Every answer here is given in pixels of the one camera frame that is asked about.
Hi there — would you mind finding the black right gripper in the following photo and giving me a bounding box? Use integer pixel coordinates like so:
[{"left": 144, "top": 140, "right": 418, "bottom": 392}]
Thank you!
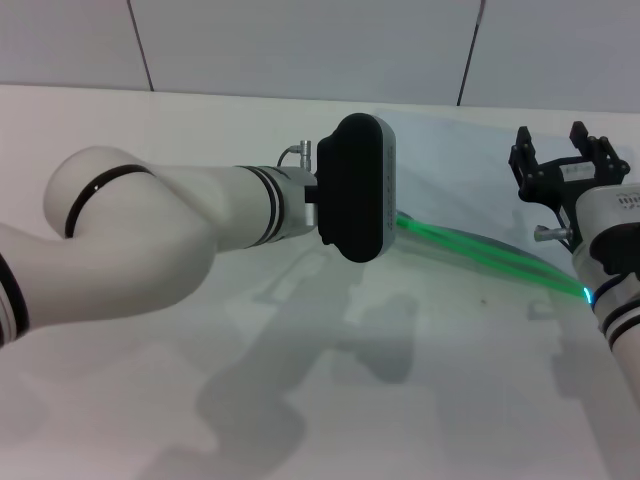
[{"left": 507, "top": 120, "right": 631, "bottom": 225}]

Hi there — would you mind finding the translucent green-zipper document bag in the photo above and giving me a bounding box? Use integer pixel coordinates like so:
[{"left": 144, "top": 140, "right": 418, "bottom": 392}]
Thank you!
[{"left": 372, "top": 109, "right": 634, "bottom": 304}]

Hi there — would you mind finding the right arm metal cable connector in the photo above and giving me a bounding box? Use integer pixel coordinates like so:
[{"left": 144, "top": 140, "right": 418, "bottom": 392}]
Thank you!
[{"left": 533, "top": 224, "right": 574, "bottom": 242}]

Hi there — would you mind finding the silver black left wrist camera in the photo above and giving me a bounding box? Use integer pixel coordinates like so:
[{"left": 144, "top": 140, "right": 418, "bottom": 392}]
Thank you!
[{"left": 315, "top": 112, "right": 400, "bottom": 264}]

